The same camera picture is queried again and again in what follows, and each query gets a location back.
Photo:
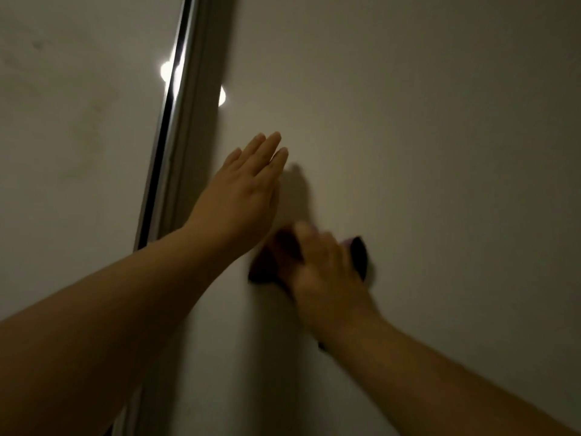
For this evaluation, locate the person's right hand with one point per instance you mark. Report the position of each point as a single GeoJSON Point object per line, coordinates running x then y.
{"type": "Point", "coordinates": [324, 286]}

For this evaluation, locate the person's left hand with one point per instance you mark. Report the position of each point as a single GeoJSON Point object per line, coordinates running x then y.
{"type": "Point", "coordinates": [240, 195]}

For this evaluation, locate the person's left forearm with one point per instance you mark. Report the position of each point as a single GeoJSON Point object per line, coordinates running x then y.
{"type": "Point", "coordinates": [113, 322]}

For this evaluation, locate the dark cleaning cloth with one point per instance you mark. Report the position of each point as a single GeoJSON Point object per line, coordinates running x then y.
{"type": "Point", "coordinates": [358, 256]}

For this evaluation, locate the silver metal frame strip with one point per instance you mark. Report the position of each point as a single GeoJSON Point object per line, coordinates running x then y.
{"type": "Point", "coordinates": [181, 108]}

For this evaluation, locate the person's right forearm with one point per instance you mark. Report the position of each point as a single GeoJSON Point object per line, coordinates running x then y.
{"type": "Point", "coordinates": [426, 385]}

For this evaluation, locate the person's left middle finger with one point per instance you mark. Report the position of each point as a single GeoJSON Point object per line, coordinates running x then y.
{"type": "Point", "coordinates": [268, 150]}

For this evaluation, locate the person's right fingers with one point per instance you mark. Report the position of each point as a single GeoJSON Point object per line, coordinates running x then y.
{"type": "Point", "coordinates": [313, 249]}

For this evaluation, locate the person's left little finger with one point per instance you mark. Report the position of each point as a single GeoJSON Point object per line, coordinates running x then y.
{"type": "Point", "coordinates": [231, 157]}

